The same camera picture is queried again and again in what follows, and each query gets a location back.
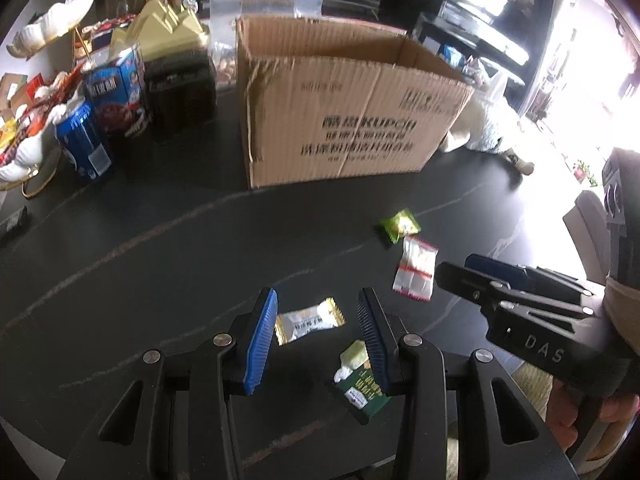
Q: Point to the light grey sofa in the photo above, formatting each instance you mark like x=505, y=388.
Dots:
x=585, y=230

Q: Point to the small light green packet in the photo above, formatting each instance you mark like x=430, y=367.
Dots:
x=400, y=224

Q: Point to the open cardboard boxes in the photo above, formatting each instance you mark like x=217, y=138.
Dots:
x=12, y=87

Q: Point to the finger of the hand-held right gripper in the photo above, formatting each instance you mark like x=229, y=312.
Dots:
x=460, y=277
x=495, y=266

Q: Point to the blue drink can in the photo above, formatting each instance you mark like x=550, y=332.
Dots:
x=82, y=140

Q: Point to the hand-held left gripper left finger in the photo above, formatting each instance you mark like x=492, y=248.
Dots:
x=260, y=340

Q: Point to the blue and red carton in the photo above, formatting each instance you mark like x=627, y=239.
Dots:
x=117, y=95

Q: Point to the yellow mountain-shaped ornament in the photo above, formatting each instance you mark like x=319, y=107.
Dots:
x=165, y=30

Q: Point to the black box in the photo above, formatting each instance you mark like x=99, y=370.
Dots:
x=180, y=95

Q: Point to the gold-ended white candy packet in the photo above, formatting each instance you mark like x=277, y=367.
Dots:
x=310, y=321

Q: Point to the clear zip bag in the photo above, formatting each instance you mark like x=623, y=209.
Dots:
x=225, y=5

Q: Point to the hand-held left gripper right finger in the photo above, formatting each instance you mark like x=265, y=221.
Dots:
x=370, y=335

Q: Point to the clear red-striped white packet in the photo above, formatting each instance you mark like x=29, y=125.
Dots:
x=415, y=270

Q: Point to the pile of colourful snacks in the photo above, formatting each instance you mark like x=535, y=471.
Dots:
x=40, y=105

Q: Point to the blue snack bag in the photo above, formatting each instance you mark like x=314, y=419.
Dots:
x=451, y=56

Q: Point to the person's right hand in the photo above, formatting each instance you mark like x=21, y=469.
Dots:
x=560, y=410

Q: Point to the brown cardboard box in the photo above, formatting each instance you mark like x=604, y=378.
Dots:
x=350, y=130

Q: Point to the person's right forearm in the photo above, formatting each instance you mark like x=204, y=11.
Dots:
x=625, y=315

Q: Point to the dark green snack packet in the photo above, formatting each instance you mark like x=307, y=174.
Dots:
x=362, y=395

